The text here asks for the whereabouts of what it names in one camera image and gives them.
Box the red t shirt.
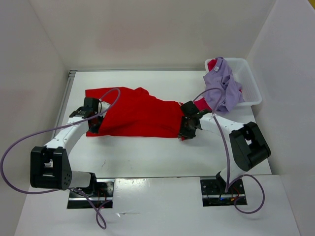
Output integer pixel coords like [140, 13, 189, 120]
[86, 87, 184, 138]

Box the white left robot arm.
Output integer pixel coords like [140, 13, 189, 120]
[30, 97, 110, 190]

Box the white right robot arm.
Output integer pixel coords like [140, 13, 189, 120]
[179, 101, 271, 190]

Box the magenta t shirt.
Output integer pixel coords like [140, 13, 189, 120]
[194, 58, 244, 113]

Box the lilac t shirt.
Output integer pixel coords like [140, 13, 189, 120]
[201, 57, 246, 113]

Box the white plastic basket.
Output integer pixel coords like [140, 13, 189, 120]
[202, 57, 262, 113]

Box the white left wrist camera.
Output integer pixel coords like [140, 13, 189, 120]
[98, 101, 111, 117]

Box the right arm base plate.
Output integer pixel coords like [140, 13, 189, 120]
[200, 177, 247, 207]

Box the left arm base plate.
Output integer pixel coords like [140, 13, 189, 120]
[67, 178, 115, 209]

